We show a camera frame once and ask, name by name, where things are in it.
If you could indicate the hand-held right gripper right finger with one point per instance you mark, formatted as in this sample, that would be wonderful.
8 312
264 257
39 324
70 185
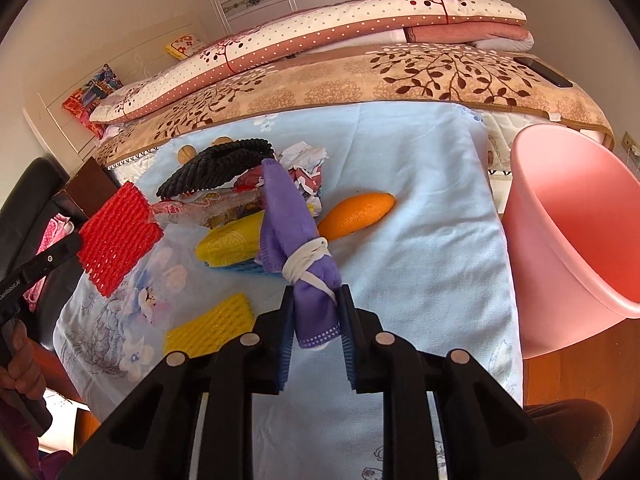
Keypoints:
348 355

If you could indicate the white headboard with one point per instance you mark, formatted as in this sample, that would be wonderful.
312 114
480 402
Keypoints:
115 65

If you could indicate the beige wall socket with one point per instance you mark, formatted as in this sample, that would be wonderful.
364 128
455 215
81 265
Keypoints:
631 144

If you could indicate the person's purple garment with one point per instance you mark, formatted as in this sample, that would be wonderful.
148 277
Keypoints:
25 460

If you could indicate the yellow lemon-print packet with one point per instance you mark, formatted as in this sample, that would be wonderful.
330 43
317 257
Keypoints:
230 245

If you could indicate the black chair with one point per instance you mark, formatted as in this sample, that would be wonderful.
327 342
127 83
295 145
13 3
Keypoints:
25 200

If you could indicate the white elastic band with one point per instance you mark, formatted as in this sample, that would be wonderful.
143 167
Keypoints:
307 255

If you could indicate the yellow floral pillow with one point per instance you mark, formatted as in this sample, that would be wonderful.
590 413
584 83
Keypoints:
182 45

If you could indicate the colourful patterned pillow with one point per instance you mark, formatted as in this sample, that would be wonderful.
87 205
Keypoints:
92 95

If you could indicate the black foam net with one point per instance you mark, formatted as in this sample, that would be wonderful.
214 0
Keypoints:
210 170

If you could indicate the pink cloth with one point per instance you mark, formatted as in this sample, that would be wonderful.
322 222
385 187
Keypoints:
50 235

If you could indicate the crumpled white paper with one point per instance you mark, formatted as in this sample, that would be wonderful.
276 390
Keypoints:
305 162

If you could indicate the dark wooden nightstand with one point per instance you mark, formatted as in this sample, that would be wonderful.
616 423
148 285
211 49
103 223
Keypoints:
92 180

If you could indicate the light blue floral sheet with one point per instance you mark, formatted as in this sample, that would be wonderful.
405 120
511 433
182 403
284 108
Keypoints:
425 260

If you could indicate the orange peel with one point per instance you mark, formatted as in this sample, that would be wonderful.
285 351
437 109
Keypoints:
357 212

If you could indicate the yellow foam net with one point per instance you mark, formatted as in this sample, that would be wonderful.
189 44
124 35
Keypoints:
207 327

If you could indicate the black smartphone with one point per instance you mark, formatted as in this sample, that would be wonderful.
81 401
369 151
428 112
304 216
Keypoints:
542 71

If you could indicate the person's left hand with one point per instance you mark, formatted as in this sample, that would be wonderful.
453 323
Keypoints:
27 375

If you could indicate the brown leaf-print blanket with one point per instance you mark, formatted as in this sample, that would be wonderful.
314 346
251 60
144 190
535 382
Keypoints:
350 80

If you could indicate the blue foam net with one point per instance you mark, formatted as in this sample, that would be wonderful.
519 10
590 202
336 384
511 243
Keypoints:
240 267

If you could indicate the purple cloth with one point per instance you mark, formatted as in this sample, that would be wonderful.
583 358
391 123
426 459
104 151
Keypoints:
287 210

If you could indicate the pink plastic bin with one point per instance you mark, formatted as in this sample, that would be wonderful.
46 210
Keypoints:
560 240

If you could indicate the polka dot quilt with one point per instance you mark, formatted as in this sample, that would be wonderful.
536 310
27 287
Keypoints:
280 40

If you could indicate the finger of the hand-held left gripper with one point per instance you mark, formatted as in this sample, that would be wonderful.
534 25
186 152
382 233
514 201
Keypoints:
50 258

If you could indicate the white quilted mattress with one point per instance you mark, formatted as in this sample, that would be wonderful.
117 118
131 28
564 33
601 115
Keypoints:
505 135

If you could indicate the red foam net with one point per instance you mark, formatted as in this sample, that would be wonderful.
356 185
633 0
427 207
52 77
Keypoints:
117 240

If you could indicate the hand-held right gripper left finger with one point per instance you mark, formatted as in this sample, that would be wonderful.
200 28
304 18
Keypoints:
286 345

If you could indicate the folded pink blanket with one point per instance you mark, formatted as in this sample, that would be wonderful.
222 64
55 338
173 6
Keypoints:
465 34

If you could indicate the clear plastic wrapper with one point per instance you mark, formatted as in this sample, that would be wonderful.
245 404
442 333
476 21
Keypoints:
200 210

